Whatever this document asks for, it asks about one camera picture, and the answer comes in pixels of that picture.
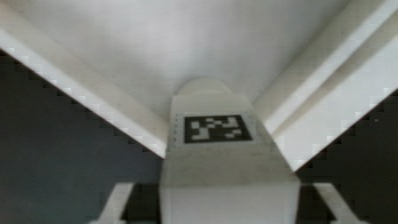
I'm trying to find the white table leg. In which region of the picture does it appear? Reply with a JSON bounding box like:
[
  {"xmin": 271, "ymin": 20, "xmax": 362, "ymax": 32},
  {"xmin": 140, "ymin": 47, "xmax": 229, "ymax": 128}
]
[{"xmin": 159, "ymin": 78, "xmax": 300, "ymax": 224}]

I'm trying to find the white square tabletop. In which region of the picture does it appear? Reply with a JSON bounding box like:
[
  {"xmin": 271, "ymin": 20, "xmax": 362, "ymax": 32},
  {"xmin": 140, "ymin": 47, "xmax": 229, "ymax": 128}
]
[{"xmin": 0, "ymin": 0, "xmax": 398, "ymax": 159}]

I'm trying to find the white U-shaped fence wall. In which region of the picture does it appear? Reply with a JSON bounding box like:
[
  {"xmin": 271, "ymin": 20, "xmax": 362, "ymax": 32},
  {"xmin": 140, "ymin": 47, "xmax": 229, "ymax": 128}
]
[{"xmin": 268, "ymin": 43, "xmax": 398, "ymax": 174}]

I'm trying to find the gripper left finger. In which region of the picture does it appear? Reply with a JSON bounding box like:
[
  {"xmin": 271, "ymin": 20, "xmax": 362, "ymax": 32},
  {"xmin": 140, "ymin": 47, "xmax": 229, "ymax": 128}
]
[{"xmin": 87, "ymin": 181, "xmax": 163, "ymax": 224}]

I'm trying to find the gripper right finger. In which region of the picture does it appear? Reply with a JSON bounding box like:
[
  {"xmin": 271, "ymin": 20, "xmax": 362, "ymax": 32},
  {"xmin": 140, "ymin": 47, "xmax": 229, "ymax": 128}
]
[{"xmin": 294, "ymin": 183, "xmax": 367, "ymax": 224}]

